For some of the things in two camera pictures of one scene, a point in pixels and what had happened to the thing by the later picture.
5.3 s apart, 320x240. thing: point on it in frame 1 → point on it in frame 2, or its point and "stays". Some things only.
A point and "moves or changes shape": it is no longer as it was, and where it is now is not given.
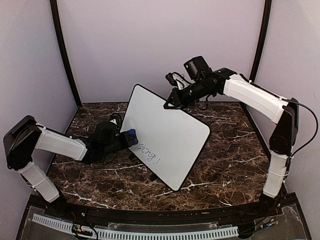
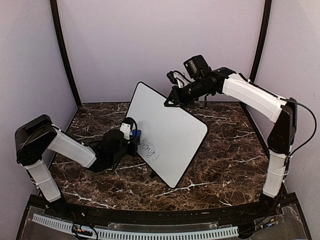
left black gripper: [126, 139] → [133, 152]
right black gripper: [178, 101] stays
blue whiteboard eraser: [132, 131] moves or changes shape
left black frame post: [57, 33] stays
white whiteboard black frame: [170, 139] stays
